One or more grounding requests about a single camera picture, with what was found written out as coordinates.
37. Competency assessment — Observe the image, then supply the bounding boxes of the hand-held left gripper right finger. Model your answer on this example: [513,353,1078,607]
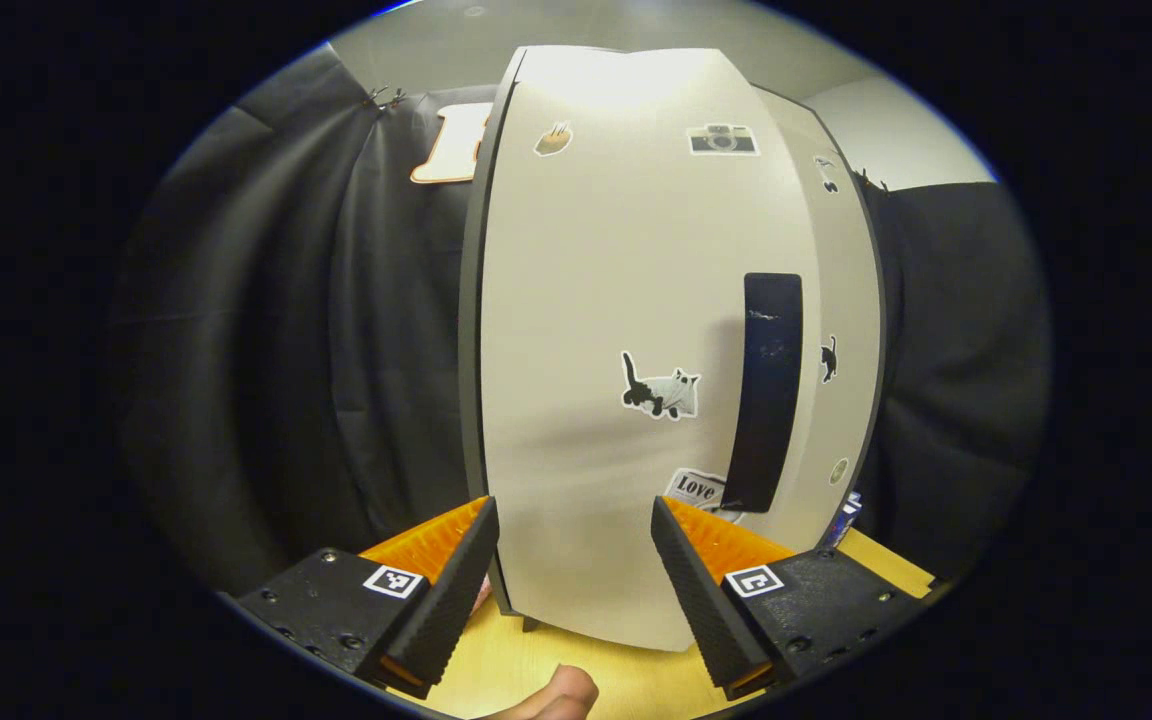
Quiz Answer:
[650,496,932,701]

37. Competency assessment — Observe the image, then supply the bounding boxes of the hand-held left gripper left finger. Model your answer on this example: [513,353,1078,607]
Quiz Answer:
[234,497,500,699]

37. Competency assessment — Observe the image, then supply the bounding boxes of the white shoe cabinet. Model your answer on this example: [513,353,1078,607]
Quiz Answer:
[458,45,887,633]

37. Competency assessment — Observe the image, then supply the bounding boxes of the white cabinet door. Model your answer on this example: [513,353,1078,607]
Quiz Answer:
[756,88,883,521]
[479,45,832,653]

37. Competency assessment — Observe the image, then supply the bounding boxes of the black backdrop cloth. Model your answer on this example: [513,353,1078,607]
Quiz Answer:
[851,170,1052,581]
[111,45,497,591]

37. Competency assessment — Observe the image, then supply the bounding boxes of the black door handle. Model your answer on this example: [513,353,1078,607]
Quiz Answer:
[724,272,805,514]

